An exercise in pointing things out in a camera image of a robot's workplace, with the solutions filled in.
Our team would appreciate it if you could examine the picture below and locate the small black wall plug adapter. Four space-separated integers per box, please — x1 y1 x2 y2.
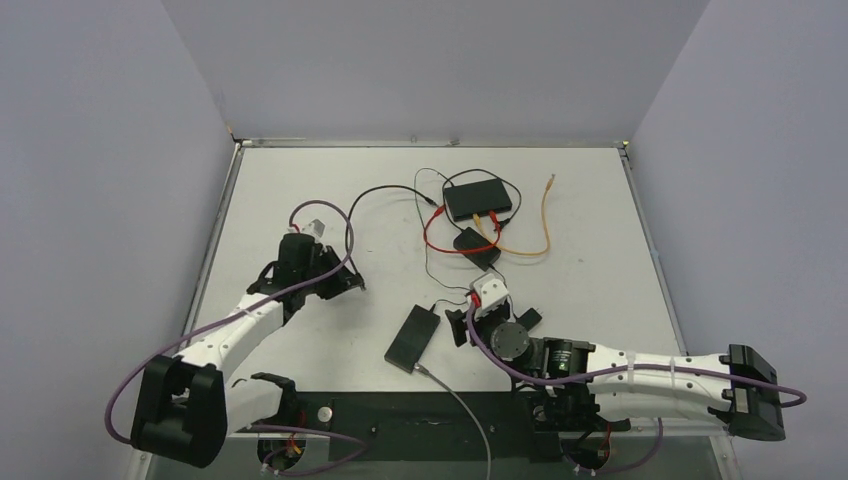
516 308 542 331

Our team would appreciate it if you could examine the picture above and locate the ribbed black network switch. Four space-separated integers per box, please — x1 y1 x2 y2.
384 305 440 374

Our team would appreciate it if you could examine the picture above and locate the grey ethernet cable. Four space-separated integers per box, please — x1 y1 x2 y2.
413 362 494 480

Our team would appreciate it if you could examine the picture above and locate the black ethernet cable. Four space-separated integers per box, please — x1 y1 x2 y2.
344 185 439 293

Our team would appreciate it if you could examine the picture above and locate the yellow ethernet cable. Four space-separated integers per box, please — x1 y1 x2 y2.
470 174 559 258

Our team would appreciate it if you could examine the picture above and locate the red ethernet cable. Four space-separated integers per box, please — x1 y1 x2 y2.
422 205 505 256

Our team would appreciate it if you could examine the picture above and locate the black Mercury switch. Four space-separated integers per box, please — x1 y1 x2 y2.
443 179 513 222

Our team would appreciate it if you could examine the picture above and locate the thin black barrel plug cable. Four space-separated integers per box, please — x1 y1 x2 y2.
411 168 508 293

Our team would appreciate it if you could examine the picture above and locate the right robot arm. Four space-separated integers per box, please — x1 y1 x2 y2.
446 302 786 442

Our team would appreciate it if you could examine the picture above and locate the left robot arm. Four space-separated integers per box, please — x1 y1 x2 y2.
129 232 364 468

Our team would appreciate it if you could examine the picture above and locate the black power brick adapter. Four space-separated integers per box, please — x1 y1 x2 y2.
452 227 501 271

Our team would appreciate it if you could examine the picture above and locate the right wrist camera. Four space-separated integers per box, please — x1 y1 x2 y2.
470 273 510 319

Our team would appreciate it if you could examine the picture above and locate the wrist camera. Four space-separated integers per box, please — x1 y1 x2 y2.
288 219 326 240
470 273 510 319

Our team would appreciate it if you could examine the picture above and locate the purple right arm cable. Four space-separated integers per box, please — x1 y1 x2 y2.
465 301 808 409

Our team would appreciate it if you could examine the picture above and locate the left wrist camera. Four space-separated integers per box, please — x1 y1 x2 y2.
288 219 326 240

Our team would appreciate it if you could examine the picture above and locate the black mains power cord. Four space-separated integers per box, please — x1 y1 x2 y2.
442 168 523 233

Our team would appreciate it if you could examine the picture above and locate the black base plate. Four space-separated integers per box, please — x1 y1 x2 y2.
265 390 631 463

